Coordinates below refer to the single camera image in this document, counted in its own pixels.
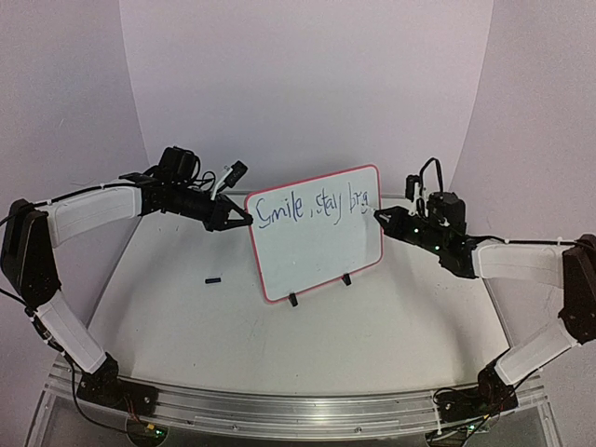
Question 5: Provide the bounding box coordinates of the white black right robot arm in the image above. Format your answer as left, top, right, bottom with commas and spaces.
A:
373, 192, 595, 406

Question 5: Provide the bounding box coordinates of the aluminium table edge rail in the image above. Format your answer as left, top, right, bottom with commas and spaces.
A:
156, 189, 451, 201

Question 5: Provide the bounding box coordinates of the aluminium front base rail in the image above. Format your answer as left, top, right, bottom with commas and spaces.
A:
25, 358, 561, 446

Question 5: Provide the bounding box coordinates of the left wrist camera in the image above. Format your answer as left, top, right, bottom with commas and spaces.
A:
210, 160, 248, 200

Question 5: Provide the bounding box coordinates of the wire whiteboard stand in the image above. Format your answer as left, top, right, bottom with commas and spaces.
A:
287, 273, 352, 307

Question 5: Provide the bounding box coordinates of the pink framed whiteboard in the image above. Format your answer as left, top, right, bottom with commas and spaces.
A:
244, 164, 384, 303

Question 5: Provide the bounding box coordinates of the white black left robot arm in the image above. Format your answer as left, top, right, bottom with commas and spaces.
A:
1, 146, 253, 407

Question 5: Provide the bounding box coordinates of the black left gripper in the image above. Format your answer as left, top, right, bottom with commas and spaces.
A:
169, 183, 253, 232

